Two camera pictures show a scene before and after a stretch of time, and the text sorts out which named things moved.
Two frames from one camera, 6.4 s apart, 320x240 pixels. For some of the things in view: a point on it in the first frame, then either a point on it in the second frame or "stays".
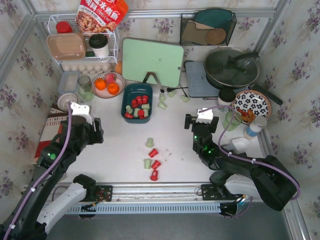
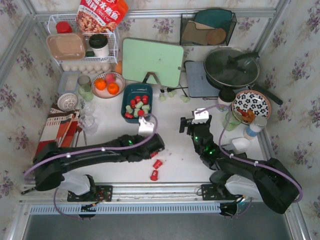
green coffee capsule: (184, 98) stays
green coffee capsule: (146, 106) stays
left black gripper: (97, 131) to (157, 144)
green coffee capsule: (162, 105) to (139, 105)
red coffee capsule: (145, 99) stays
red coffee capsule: (128, 115) stays
